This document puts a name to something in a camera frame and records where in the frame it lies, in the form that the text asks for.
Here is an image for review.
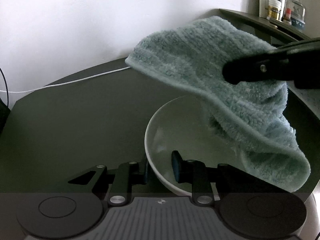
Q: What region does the dark curved shelf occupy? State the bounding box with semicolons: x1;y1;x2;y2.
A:
219;9;319;44

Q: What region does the clear glass dome jar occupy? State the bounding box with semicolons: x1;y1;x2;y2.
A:
285;0;305;30

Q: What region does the white charging cable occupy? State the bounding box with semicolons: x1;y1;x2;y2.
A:
0;65;132;94

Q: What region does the white ceramic bowl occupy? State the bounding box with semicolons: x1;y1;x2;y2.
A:
144;96;245;196

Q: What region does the small red capped bottle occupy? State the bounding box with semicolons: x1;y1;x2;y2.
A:
283;8;292;25

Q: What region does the light blue terry cloth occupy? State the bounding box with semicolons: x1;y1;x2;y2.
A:
125;16;311;192

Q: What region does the black cable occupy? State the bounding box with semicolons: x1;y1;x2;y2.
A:
0;67;10;110

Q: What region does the white yellow pill bottle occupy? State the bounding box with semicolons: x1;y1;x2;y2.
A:
267;0;282;20

